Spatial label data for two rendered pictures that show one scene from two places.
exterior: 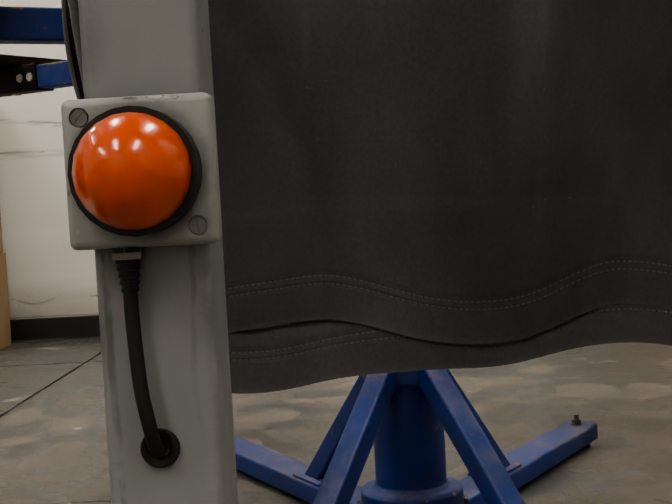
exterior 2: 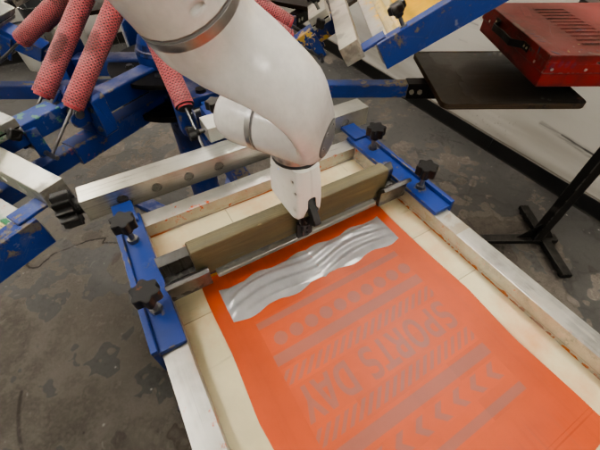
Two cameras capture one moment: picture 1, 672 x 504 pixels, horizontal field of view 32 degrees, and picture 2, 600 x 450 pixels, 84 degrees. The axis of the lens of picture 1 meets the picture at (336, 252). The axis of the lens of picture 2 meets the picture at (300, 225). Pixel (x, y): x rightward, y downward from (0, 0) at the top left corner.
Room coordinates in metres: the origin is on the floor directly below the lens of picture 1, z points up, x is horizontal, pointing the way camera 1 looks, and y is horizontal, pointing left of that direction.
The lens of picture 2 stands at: (0.82, 0.14, 1.48)
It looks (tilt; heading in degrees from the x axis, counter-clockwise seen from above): 49 degrees down; 328
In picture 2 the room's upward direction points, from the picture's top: straight up
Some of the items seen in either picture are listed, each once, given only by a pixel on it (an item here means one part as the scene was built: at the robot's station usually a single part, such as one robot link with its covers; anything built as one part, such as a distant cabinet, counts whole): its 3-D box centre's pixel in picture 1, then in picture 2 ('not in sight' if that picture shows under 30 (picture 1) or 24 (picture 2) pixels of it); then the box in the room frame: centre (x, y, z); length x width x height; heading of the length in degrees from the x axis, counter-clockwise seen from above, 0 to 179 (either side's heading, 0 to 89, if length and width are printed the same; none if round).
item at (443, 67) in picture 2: not in sight; (364, 86); (1.68, -0.68, 0.91); 1.34 x 0.40 x 0.08; 58
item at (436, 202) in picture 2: not in sight; (392, 175); (1.21, -0.36, 0.97); 0.30 x 0.05 x 0.07; 178
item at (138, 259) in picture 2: not in sight; (149, 280); (1.23, 0.19, 0.97); 0.30 x 0.05 x 0.07; 178
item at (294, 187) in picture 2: not in sight; (295, 175); (1.18, -0.08, 1.12); 0.10 x 0.07 x 0.11; 178
